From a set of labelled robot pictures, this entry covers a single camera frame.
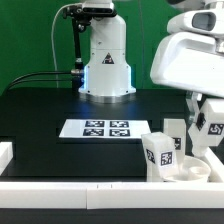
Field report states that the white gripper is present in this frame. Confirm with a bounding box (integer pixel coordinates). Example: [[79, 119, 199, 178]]
[[150, 32, 224, 124]]

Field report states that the white marker sheet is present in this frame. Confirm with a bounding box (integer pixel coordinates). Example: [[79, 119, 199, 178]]
[[59, 119, 150, 139]]

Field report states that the white round stool seat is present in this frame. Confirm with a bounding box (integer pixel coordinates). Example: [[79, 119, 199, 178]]
[[146, 153, 213, 183]]

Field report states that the white cable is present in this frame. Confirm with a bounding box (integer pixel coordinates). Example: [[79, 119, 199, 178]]
[[50, 3, 81, 89]]

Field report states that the black cable lower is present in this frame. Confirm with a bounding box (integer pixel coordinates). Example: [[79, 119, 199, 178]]
[[3, 77, 83, 96]]

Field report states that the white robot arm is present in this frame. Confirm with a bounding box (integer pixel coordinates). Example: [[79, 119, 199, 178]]
[[80, 0, 224, 101]]

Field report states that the black cable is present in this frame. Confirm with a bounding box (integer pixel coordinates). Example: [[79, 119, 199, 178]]
[[3, 70, 83, 95], [3, 77, 83, 96]]

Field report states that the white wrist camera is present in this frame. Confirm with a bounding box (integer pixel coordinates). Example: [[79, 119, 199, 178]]
[[167, 10, 224, 38]]

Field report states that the black cable upper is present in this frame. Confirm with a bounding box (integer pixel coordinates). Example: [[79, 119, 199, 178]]
[[3, 70, 83, 95]]

